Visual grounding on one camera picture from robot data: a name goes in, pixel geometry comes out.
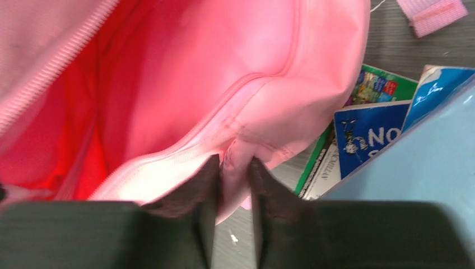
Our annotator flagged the green cover book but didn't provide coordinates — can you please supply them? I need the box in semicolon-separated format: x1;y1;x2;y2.
295;64;418;200

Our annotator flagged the pink student backpack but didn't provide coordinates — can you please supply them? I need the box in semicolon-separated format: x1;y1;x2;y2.
1;1;371;222

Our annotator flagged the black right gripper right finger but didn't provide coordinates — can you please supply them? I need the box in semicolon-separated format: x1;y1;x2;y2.
248;157;323;268

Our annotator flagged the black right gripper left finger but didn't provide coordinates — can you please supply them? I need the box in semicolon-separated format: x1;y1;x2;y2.
139;155;220;268

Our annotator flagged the dark cover paperback book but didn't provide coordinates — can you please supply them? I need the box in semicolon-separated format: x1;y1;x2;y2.
302;99;413;201

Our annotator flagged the light blue cat book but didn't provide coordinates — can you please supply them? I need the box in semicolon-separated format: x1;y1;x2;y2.
323;80;474;242

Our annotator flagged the yellow spine paperback book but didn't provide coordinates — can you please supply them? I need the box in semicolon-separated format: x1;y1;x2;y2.
402;65;474;132

